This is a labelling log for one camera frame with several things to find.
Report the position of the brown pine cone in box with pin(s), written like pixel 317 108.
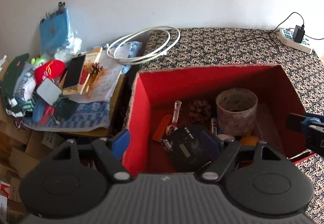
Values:
pixel 200 110

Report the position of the blue plastic bag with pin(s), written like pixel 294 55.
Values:
pixel 55 31

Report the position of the black power adapter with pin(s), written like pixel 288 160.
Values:
pixel 298 34

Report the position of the black digital device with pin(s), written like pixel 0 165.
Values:
pixel 184 148

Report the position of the printed tape roll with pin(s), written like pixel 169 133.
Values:
pixel 236 111

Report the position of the green white striped garment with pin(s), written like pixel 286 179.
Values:
pixel 17 87

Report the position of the brown cardboard box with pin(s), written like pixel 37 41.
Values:
pixel 62 188

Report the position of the floral patterned tablecloth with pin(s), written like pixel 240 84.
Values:
pixel 210 46

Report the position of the silver metal clip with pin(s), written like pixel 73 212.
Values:
pixel 173 126

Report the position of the pine cone on papers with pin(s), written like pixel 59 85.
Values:
pixel 95 70

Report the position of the orange ball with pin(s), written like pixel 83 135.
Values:
pixel 249 140

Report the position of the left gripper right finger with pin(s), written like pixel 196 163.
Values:
pixel 222 155

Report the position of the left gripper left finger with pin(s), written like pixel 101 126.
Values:
pixel 107 156

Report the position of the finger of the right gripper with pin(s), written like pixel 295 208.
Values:
pixel 300 123

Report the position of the red flat object in box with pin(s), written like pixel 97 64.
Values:
pixel 161 129

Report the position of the black smartphone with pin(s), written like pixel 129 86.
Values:
pixel 74 72

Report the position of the red cardboard box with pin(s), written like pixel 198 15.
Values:
pixel 154 94

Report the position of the blue checkered cloth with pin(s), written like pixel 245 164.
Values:
pixel 87 117

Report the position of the white paper sheets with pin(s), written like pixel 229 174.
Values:
pixel 103 91

